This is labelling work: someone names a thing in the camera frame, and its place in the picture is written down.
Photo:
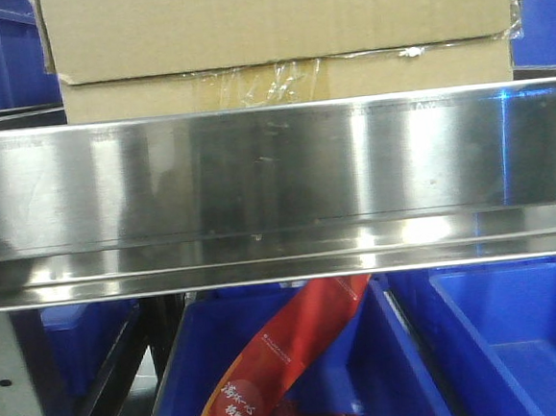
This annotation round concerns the brown cardboard carton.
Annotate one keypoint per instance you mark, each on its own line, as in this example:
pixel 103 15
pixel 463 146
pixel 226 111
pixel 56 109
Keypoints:
pixel 120 59

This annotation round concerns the stainless steel shelf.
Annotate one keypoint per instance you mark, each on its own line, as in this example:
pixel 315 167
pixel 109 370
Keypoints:
pixel 163 205

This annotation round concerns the blue bin with pouch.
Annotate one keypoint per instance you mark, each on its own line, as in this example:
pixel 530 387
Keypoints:
pixel 371 369

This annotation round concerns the red snack pouch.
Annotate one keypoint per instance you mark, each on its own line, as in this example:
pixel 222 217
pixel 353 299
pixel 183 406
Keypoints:
pixel 282 350

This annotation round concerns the blue bin lower left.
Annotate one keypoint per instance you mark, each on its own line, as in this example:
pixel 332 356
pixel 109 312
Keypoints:
pixel 81 337

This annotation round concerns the empty blue plastic bin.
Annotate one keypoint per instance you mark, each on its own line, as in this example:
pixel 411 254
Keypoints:
pixel 491 331

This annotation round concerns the blue bin upper left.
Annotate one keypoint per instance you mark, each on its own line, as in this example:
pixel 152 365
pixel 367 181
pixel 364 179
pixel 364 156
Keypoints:
pixel 24 81

